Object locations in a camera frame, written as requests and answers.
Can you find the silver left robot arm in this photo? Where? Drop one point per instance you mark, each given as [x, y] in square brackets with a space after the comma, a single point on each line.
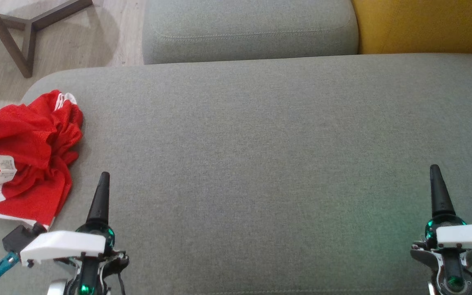
[57, 287]

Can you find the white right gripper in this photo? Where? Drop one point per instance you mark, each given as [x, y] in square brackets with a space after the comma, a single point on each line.
[465, 237]

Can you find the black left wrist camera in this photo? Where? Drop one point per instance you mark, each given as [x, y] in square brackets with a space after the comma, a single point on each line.
[21, 237]

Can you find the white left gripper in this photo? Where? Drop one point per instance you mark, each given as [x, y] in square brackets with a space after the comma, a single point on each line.
[64, 246]

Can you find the grey sofa back cushion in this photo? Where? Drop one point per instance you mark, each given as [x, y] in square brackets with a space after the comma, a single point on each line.
[252, 28]

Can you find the yellow sofa cushion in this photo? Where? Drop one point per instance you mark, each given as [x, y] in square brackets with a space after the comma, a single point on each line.
[424, 24]

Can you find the grey fabric sofa seat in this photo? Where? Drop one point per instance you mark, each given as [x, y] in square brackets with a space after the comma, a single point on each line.
[260, 164]

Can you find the red shorts white stripes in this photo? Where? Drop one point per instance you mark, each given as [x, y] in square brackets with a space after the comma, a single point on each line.
[35, 205]

